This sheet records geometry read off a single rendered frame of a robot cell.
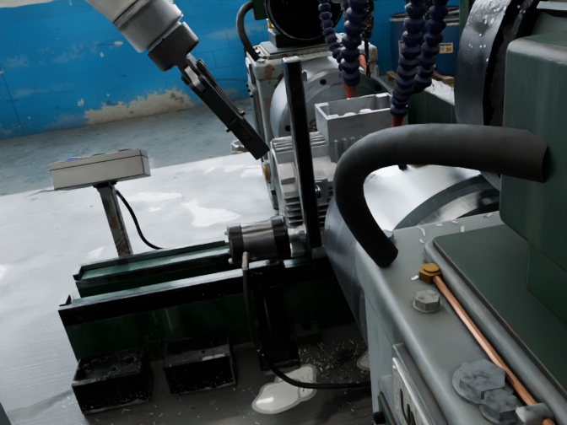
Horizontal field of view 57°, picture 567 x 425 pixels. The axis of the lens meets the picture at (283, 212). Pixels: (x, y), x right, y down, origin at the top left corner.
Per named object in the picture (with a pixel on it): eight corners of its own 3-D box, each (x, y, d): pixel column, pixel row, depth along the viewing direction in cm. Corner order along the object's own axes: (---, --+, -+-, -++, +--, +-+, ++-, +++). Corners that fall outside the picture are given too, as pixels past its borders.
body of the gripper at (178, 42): (181, 22, 74) (224, 74, 78) (184, 18, 82) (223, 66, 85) (142, 56, 75) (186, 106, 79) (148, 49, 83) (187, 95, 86)
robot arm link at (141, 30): (162, -18, 79) (189, 15, 82) (118, 22, 81) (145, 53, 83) (157, -17, 71) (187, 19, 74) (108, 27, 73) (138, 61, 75)
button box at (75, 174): (152, 176, 106) (147, 150, 106) (145, 174, 99) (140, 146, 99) (66, 190, 105) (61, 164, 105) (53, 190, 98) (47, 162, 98)
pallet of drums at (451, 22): (488, 67, 610) (490, -2, 579) (522, 79, 537) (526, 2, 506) (386, 82, 609) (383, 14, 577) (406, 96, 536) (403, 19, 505)
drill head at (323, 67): (363, 137, 140) (355, 40, 129) (412, 186, 106) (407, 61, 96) (270, 153, 138) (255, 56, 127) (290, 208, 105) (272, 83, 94)
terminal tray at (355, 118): (388, 134, 88) (386, 92, 85) (410, 153, 79) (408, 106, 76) (318, 146, 88) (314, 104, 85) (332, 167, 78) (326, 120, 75)
